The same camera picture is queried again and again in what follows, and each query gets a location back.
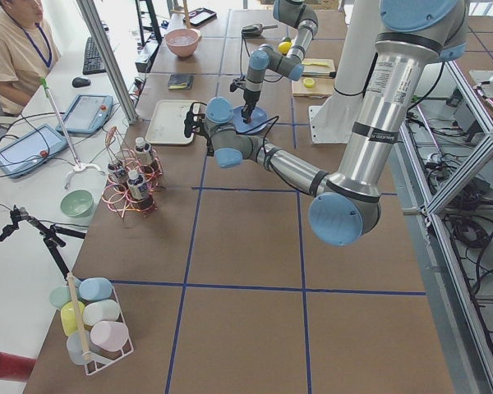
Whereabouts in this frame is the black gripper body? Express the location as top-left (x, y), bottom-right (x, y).
top-left (242, 88), bottom-right (260, 113)
top-left (200, 121), bottom-right (214, 151)

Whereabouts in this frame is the blue round plate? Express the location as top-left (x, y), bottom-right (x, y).
top-left (232, 106), bottom-right (268, 135)

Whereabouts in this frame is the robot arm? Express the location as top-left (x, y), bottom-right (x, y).
top-left (197, 1), bottom-right (469, 246)
top-left (234, 1), bottom-right (318, 123)

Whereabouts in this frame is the cream bear tray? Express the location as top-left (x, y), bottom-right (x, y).
top-left (145, 99), bottom-right (195, 145)

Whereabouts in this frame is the lemon half slice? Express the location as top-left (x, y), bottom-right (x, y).
top-left (302, 77), bottom-right (316, 89)

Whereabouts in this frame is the whole yellow lemon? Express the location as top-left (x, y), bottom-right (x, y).
top-left (278, 41), bottom-right (293, 56)

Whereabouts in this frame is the wooden cutting board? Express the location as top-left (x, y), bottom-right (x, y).
top-left (292, 58), bottom-right (336, 98)

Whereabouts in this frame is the metal ice scoop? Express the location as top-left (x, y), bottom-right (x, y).
top-left (242, 23), bottom-right (279, 35)

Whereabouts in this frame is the grey folded cloth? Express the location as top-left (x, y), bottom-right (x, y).
top-left (168, 74), bottom-right (194, 90)

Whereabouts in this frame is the yellow plastic knife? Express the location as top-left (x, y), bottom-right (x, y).
top-left (302, 61), bottom-right (331, 67)

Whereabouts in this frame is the tea bottle white cap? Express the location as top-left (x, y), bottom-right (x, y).
top-left (127, 169), bottom-right (154, 211)

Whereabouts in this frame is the pink bowl with ice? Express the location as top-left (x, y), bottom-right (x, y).
top-left (164, 29), bottom-right (202, 58)

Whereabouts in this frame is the blue teach pendant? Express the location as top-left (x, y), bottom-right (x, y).
top-left (0, 124), bottom-right (68, 178)
top-left (62, 94), bottom-right (113, 135)

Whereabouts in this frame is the green bowl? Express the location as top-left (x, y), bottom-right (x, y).
top-left (60, 190), bottom-right (94, 218)

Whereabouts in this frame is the black keyboard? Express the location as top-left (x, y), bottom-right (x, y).
top-left (82, 37), bottom-right (106, 75)

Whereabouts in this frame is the black computer mouse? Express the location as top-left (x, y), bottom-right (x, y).
top-left (71, 76), bottom-right (91, 88)

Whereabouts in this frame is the black tripod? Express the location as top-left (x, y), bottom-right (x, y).
top-left (0, 206), bottom-right (87, 284)

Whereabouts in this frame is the seated person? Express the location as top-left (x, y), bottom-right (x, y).
top-left (0, 1), bottom-right (61, 116)

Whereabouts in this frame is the copper wire bottle rack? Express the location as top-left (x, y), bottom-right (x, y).
top-left (101, 126), bottom-right (164, 218)

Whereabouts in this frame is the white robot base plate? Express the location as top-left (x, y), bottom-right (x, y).
top-left (307, 0), bottom-right (383, 144)

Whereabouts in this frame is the white wire cup rack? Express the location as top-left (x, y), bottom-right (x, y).
top-left (49, 273), bottom-right (135, 376)

